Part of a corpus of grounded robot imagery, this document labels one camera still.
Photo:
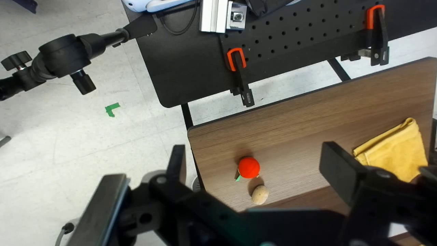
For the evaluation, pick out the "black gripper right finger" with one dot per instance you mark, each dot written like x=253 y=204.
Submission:
x=346 y=176

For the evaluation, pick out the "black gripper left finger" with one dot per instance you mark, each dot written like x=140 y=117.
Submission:
x=177 y=165

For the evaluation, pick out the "yellow towel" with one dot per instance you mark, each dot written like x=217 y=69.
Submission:
x=400 y=151

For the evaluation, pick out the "orange plush tomato toy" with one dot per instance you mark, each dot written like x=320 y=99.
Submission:
x=248 y=167

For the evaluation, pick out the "beige plush potato toy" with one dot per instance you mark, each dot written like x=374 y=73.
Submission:
x=260 y=196

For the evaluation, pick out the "green floor tape mark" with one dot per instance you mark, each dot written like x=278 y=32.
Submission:
x=111 y=110

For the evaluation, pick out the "orange black clamp left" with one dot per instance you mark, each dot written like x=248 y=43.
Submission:
x=237 y=65

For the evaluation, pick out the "orange black clamp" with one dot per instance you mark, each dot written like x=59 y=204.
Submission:
x=376 y=39
x=237 y=65

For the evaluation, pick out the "orange black clamp right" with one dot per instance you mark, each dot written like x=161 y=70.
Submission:
x=376 y=39

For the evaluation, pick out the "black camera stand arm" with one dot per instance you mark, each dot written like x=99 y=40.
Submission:
x=68 y=57

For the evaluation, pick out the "silver aluminium bracket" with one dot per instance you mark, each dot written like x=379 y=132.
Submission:
x=222 y=16

